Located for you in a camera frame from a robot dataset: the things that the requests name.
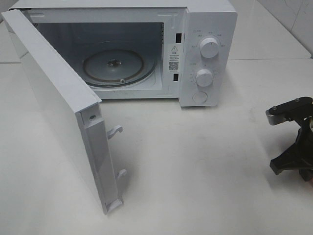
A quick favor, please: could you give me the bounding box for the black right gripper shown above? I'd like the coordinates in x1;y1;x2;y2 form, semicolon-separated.
266;96;313;182

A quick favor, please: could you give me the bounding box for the round door release button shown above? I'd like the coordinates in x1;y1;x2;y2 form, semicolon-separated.
192;92;207;104

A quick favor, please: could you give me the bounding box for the white lower microwave knob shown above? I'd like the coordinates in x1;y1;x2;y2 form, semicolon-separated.
195;69;213;87

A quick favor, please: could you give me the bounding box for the white microwave knob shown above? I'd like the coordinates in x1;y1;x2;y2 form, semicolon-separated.
195;69;213;87
199;35;220;58

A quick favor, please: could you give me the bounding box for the white upper microwave knob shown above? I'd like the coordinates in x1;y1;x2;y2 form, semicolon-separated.
199;35;220;58

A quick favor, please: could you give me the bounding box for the white microwave oven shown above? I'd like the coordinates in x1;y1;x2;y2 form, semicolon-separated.
2;0;237;110

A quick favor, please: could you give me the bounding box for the warning label sticker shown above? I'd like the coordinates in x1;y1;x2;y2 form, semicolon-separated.
166;44;182;73

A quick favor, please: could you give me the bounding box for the glass turntable plate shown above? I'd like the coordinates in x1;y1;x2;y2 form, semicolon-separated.
82;49;157;88

